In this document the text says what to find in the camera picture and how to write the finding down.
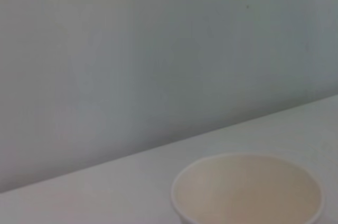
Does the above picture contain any white paper cup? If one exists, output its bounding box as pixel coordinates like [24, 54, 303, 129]
[170, 153, 325, 224]

